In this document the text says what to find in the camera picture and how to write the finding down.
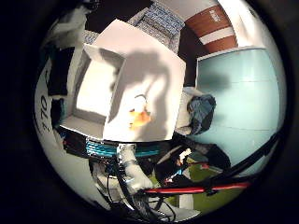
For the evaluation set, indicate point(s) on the orange plush toy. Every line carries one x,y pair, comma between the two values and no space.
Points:
141,118

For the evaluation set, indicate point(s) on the white open container box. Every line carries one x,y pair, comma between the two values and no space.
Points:
93,93

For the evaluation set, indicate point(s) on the teal ribbed stack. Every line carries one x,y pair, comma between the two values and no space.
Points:
99,150

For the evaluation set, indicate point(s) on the light blue board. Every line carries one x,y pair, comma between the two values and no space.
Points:
246,99

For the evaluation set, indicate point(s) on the blue plaid cloth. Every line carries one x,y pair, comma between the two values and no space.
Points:
202,113

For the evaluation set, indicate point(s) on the black bar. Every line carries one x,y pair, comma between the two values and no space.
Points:
249,161

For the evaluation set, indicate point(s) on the red bar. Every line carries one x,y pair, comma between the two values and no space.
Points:
187,189

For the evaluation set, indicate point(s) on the blue patterned cloth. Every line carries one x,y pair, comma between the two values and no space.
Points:
162,25

